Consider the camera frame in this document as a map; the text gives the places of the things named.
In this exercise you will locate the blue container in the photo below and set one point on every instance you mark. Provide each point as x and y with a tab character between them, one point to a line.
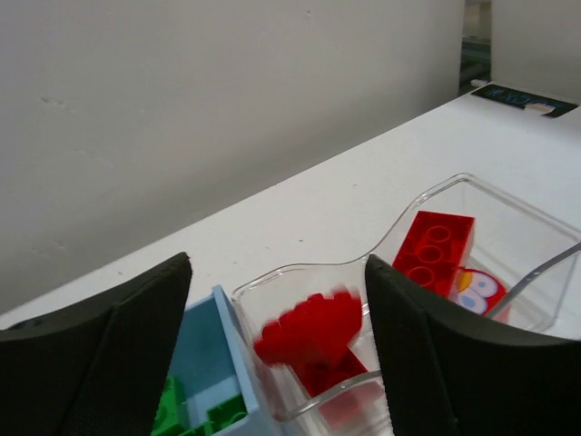
209	349

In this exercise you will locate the red green top lego stack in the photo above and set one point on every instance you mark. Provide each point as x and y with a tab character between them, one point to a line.
316	379

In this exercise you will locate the clear container with red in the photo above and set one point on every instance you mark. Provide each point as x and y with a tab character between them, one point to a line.
536	257

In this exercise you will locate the red curved lego brick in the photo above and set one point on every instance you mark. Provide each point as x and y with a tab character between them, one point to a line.
316	331

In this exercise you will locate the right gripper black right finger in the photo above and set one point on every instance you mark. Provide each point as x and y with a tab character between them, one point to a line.
449	371

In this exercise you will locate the red flower lego piece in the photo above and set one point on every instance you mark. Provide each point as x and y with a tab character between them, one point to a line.
477	291

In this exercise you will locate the red green lego stack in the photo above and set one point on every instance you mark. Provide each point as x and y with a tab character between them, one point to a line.
316	379
205	412

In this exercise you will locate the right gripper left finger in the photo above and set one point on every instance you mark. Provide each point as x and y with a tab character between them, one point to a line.
98	366

